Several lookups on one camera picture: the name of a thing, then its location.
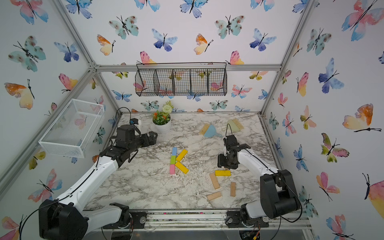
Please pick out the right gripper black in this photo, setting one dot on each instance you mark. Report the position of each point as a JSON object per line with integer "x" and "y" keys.
{"x": 220, "y": 163}

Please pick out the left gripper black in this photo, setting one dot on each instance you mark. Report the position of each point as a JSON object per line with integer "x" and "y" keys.
{"x": 152, "y": 139}

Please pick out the wooden block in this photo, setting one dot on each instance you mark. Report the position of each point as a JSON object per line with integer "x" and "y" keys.
{"x": 214, "y": 180}
{"x": 214, "y": 196}
{"x": 233, "y": 189}

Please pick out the blue block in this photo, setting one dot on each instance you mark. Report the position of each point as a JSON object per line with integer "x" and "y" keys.
{"x": 174, "y": 151}

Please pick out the green block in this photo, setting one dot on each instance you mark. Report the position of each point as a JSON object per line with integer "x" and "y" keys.
{"x": 173, "y": 160}

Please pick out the yellow block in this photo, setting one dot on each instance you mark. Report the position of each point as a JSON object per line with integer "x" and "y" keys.
{"x": 224, "y": 173}
{"x": 181, "y": 156}
{"x": 181, "y": 167}

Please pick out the pink block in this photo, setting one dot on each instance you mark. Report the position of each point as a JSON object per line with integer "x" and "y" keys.
{"x": 172, "y": 169}

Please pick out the wooden block bottom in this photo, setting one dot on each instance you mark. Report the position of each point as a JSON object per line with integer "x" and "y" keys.
{"x": 214, "y": 196}

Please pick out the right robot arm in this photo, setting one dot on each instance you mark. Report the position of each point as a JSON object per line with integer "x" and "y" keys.
{"x": 278, "y": 194}

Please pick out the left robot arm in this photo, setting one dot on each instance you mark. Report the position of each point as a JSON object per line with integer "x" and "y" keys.
{"x": 65, "y": 218}

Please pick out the potted plant white pot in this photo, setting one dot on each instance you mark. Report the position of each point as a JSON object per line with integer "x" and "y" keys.
{"x": 162, "y": 118}

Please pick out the blue hand brush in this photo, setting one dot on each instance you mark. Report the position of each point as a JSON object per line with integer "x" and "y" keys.
{"x": 208, "y": 131}

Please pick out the black wire wall basket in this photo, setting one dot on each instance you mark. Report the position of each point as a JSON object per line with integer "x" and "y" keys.
{"x": 181, "y": 79}

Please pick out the white mesh wall basket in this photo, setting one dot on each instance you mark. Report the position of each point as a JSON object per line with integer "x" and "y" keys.
{"x": 73, "y": 129}

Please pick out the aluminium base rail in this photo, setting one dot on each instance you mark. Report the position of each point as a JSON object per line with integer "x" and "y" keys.
{"x": 211, "y": 219}

